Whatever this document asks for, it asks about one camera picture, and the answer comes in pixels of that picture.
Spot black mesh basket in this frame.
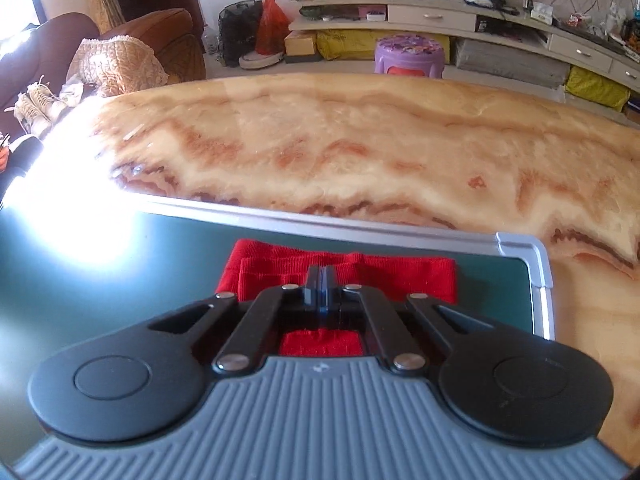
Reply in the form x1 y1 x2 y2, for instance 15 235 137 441
218 1 264 67

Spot dark brown sofa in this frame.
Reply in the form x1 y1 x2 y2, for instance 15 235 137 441
0 12 101 111

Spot white sneakers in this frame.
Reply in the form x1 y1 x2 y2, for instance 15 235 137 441
14 77 67 136

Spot white curved TV cabinet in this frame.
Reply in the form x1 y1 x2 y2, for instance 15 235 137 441
287 0 640 111

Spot beige lace cushion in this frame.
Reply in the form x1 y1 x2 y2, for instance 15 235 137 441
67 35 171 98

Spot red pants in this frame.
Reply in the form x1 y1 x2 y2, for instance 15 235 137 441
215 239 458 358

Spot orange plastic bag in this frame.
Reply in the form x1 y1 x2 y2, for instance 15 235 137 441
256 0 292 56

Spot grey folded mat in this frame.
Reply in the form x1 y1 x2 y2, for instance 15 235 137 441
452 37 571 88

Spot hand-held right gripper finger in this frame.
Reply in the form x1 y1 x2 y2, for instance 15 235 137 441
322 265 493 376
149 265 323 376

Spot green board with silver frame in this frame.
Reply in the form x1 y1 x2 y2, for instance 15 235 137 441
0 195 556 443

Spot cardboard box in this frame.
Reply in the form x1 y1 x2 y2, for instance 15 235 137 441
285 31 321 57

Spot dark cloth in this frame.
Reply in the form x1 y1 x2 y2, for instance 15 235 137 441
0 136 44 196

